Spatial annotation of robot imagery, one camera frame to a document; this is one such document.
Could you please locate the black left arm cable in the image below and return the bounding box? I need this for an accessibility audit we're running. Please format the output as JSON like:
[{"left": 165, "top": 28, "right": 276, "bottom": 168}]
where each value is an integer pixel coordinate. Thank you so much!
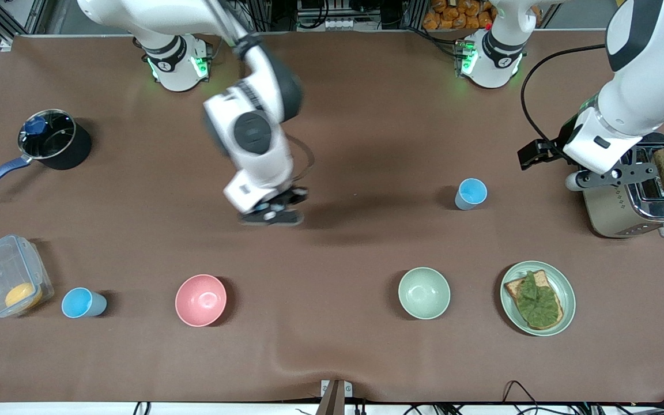
[{"left": 520, "top": 43, "right": 607, "bottom": 152}]

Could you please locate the black looped cable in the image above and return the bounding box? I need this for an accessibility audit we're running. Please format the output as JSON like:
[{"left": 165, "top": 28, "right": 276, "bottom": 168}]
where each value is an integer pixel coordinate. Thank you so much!
[{"left": 502, "top": 380, "right": 541, "bottom": 415}]

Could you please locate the black saucepan with blue handle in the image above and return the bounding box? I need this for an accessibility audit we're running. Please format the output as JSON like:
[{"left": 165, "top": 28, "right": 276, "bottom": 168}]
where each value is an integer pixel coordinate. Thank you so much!
[{"left": 0, "top": 108, "right": 93, "bottom": 199}]

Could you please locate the orange round food piece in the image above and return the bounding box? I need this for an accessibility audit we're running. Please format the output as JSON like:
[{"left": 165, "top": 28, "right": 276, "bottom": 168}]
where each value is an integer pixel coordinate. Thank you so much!
[{"left": 5, "top": 282, "right": 43, "bottom": 310}]

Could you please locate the pale green plate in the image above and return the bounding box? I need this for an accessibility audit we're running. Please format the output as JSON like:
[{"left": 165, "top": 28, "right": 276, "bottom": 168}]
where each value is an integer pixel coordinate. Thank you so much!
[{"left": 500, "top": 261, "right": 576, "bottom": 337}]

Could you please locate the green lettuce leaf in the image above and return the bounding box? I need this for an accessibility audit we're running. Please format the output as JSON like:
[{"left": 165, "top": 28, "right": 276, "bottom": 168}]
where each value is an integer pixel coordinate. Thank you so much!
[{"left": 518, "top": 271, "right": 561, "bottom": 328}]

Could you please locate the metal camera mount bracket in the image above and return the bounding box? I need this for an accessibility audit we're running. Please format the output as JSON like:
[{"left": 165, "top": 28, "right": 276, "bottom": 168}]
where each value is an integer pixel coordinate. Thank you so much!
[{"left": 316, "top": 379, "right": 353, "bottom": 415}]

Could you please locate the light blue plastic cup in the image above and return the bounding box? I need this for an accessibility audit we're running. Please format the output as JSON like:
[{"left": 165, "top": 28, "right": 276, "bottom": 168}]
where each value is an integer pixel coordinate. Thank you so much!
[
  {"left": 61, "top": 287, "right": 108, "bottom": 319},
  {"left": 455, "top": 178, "right": 488, "bottom": 211}
]

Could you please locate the silver toaster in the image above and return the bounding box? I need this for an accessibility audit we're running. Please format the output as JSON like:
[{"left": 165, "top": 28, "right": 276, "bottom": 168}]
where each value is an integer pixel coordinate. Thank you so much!
[{"left": 581, "top": 131, "right": 664, "bottom": 239}]

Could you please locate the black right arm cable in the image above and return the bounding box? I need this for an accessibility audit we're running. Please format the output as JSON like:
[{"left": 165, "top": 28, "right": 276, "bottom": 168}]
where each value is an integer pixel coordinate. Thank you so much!
[{"left": 286, "top": 135, "right": 316, "bottom": 186}]

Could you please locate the brown table mat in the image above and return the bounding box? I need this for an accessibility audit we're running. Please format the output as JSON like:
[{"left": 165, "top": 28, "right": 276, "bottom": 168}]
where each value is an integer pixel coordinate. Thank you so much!
[{"left": 0, "top": 32, "right": 664, "bottom": 404}]

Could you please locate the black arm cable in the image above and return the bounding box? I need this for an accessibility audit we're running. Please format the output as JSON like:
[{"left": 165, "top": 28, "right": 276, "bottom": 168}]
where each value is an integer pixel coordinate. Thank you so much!
[
  {"left": 520, "top": 43, "right": 607, "bottom": 152},
  {"left": 286, "top": 135, "right": 316, "bottom": 186}
]

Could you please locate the pale green bowl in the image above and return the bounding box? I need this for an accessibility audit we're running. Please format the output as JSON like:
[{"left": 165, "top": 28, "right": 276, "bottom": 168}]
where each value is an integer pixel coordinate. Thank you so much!
[{"left": 398, "top": 267, "right": 451, "bottom": 320}]

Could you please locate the toast slice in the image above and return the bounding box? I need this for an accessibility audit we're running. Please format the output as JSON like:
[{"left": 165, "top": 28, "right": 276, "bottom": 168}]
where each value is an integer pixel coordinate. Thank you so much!
[{"left": 505, "top": 270, "right": 564, "bottom": 331}]

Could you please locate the bag of orange snacks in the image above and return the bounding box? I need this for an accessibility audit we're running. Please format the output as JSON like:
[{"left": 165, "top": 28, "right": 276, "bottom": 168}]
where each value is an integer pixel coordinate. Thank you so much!
[{"left": 422, "top": 0, "right": 495, "bottom": 31}]

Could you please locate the pink bowl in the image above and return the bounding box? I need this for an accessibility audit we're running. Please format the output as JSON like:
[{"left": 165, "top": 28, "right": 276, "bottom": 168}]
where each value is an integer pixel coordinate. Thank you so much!
[{"left": 175, "top": 274, "right": 228, "bottom": 327}]

